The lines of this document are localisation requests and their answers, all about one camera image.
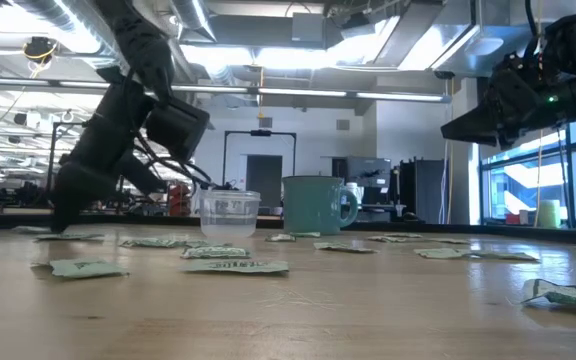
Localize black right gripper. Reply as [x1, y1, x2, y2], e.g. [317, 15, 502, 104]
[440, 52, 576, 151]

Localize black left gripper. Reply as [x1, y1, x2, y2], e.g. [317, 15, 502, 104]
[49, 67, 169, 234]

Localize red object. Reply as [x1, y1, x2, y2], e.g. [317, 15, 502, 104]
[167, 182, 192, 217]

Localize black panel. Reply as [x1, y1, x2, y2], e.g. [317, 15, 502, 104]
[398, 158, 447, 225]

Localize pale yellow-green cylinder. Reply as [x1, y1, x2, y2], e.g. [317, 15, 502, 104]
[537, 199, 562, 230]

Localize clear plastic cup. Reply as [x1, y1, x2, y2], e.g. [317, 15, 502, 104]
[199, 188, 262, 239]

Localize white bottle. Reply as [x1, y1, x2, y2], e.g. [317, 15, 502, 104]
[345, 181, 365, 205]

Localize teal ceramic mug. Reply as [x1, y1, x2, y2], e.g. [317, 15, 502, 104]
[281, 175, 360, 236]

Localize long ceiling light bar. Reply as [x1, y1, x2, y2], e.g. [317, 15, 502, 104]
[0, 77, 452, 104]

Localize grey ceiling box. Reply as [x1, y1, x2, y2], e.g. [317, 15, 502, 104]
[291, 12, 327, 44]

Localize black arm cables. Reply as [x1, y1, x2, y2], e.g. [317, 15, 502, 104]
[132, 129, 214, 189]

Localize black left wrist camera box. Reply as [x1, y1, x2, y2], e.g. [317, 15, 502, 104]
[145, 96, 212, 163]

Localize black window frame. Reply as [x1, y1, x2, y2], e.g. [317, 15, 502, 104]
[478, 114, 576, 231]

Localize black yellow cable coil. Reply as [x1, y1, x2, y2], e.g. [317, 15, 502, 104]
[22, 35, 59, 65]

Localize black frame with camera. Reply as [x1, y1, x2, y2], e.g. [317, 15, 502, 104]
[222, 129, 298, 194]

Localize silver ventilation duct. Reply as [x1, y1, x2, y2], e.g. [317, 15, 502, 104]
[170, 0, 218, 44]

